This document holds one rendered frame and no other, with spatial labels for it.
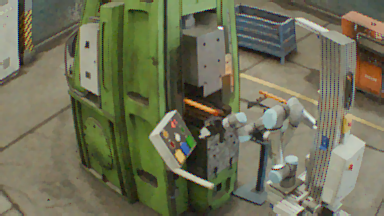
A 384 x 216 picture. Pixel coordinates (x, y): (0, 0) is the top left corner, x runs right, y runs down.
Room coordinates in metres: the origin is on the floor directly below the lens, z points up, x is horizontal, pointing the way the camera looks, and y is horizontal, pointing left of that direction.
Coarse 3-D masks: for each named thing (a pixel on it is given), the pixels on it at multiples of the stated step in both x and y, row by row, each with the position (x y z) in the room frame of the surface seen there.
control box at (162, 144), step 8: (176, 112) 3.37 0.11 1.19; (168, 120) 3.24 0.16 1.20; (176, 120) 3.31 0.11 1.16; (160, 128) 3.14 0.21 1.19; (168, 128) 3.19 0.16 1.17; (176, 128) 3.26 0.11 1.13; (184, 128) 3.33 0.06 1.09; (152, 136) 3.08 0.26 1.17; (160, 136) 3.07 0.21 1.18; (168, 136) 3.13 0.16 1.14; (184, 136) 3.27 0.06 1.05; (160, 144) 3.06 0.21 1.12; (168, 144) 3.08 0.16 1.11; (176, 144) 3.15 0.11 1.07; (160, 152) 3.06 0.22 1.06; (168, 152) 3.04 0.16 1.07; (168, 160) 3.04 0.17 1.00; (176, 160) 3.04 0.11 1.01
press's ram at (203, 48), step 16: (192, 32) 3.70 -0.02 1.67; (208, 32) 3.69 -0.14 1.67; (192, 48) 3.61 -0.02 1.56; (208, 48) 3.66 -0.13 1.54; (224, 48) 3.79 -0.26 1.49; (192, 64) 3.62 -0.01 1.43; (208, 64) 3.66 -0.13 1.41; (224, 64) 3.78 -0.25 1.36; (192, 80) 3.62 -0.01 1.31; (208, 80) 3.65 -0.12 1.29
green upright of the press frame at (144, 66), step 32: (128, 0) 3.76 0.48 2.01; (160, 0) 3.52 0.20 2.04; (128, 32) 3.78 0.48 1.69; (160, 32) 3.52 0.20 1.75; (128, 64) 3.78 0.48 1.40; (160, 64) 3.52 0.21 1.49; (128, 96) 3.76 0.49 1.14; (160, 96) 3.51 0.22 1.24; (128, 128) 3.77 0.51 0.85; (160, 160) 3.51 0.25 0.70; (160, 192) 3.55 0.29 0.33
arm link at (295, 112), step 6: (294, 108) 3.18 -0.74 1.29; (300, 108) 3.18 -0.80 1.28; (294, 114) 3.14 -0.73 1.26; (300, 114) 3.14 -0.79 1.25; (294, 120) 3.12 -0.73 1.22; (300, 120) 3.13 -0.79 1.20; (288, 126) 3.14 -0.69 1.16; (294, 126) 3.11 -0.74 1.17; (288, 132) 3.12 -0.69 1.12; (282, 138) 3.14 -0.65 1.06; (288, 138) 3.12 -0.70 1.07; (270, 156) 3.18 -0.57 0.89
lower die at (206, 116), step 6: (186, 96) 4.01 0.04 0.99; (186, 102) 3.89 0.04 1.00; (198, 102) 3.90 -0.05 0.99; (192, 108) 3.80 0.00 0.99; (198, 108) 3.79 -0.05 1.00; (210, 108) 3.77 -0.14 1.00; (216, 108) 3.79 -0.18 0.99; (186, 114) 3.74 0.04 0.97; (204, 114) 3.70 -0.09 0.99; (210, 114) 3.70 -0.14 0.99; (198, 120) 3.66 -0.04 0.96; (204, 120) 3.63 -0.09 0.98; (210, 120) 3.66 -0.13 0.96
